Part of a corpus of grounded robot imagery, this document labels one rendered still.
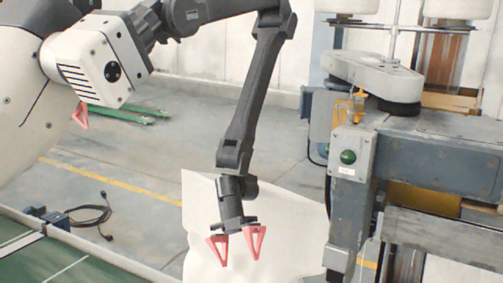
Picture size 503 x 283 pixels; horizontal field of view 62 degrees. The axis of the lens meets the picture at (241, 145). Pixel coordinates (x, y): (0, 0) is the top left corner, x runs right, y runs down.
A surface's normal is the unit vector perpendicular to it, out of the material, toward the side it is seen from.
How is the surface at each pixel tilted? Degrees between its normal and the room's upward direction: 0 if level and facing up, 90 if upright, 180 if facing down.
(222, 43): 90
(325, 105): 90
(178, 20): 83
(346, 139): 90
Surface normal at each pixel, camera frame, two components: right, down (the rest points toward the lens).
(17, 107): 0.84, 0.21
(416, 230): -0.50, 0.26
